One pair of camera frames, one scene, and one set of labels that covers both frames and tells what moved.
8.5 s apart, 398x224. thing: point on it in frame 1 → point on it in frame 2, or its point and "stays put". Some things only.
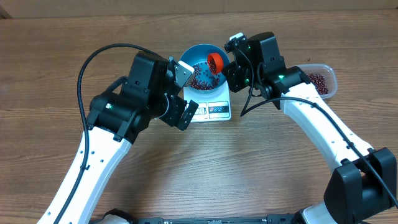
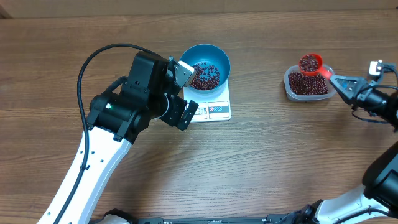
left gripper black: (180, 107) stays put
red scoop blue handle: (216, 63) → (320, 70)
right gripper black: (234, 85) → (362, 84)
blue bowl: (203, 81) stays put
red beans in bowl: (204, 79) stays put
